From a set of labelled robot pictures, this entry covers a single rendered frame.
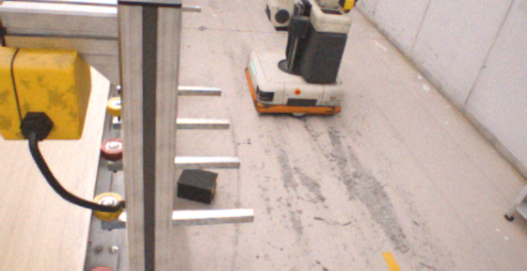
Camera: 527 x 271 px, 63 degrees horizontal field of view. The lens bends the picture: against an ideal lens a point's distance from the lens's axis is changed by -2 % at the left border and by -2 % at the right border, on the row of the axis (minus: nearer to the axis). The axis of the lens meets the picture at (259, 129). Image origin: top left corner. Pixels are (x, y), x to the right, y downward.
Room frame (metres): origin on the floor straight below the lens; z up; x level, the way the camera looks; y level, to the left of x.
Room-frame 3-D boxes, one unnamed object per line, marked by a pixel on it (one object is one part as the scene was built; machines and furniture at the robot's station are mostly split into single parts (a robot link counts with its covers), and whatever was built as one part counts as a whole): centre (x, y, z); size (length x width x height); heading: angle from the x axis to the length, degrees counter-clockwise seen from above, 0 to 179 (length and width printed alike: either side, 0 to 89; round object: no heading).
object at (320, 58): (3.15, -0.28, 0.59); 0.55 x 0.34 x 0.83; 16
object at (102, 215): (0.82, 0.37, 0.85); 0.08 x 0.08 x 0.11
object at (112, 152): (1.06, 0.44, 0.85); 0.08 x 0.08 x 0.11
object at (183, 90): (1.60, 0.40, 0.81); 0.43 x 0.03 x 0.04; 107
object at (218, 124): (1.36, 0.33, 0.81); 0.43 x 0.03 x 0.04; 107
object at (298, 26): (3.02, -0.05, 0.68); 0.28 x 0.27 x 0.25; 16
